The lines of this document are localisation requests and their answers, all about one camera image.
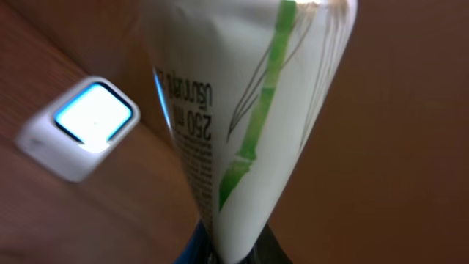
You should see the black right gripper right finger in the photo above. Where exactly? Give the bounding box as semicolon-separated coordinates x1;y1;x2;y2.
241;224;292;264

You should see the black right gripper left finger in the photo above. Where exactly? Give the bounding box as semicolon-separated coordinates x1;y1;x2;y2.
174;221;220;264

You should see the white tube gold cap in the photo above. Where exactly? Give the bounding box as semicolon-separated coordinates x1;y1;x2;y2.
141;0;358;263

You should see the white barcode scanner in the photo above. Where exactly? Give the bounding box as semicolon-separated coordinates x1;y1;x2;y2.
15;76;140;183

